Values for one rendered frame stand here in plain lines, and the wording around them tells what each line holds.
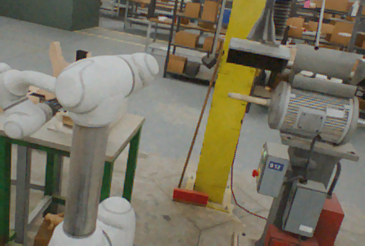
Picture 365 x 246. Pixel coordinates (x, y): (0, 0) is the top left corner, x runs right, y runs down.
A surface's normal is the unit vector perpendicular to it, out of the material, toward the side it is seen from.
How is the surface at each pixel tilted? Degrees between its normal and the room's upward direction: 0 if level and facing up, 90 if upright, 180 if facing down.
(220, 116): 90
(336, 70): 90
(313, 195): 90
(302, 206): 90
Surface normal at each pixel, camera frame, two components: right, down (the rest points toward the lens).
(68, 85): -0.47, 0.13
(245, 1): -0.19, 0.30
